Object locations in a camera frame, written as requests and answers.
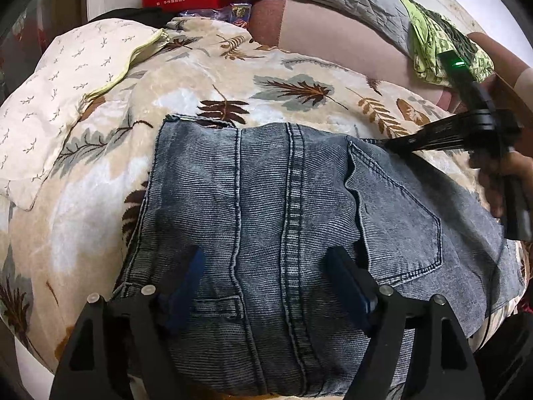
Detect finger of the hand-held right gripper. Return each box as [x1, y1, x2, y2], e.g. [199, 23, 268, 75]
[381, 110, 479, 155]

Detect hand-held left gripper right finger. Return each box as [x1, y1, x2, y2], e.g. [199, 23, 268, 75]
[325, 247, 486, 400]

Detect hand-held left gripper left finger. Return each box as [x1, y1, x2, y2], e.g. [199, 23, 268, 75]
[49, 247, 206, 400]

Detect blue denim pants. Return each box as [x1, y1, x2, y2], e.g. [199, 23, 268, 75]
[112, 113, 526, 398]

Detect person's right hand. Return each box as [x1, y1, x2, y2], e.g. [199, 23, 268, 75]
[468, 149, 507, 219]

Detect green printed cloth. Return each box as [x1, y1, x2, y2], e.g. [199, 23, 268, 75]
[391, 0, 494, 88]

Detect leaf print blanket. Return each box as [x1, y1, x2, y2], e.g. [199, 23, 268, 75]
[0, 19, 529, 388]

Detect cream pillow with small sprigs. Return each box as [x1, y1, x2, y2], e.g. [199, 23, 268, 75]
[0, 21, 168, 211]

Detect purple printed packet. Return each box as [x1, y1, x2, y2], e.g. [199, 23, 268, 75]
[179, 3, 253, 30]

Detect black cloth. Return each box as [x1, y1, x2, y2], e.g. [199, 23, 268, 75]
[85, 6, 176, 26]

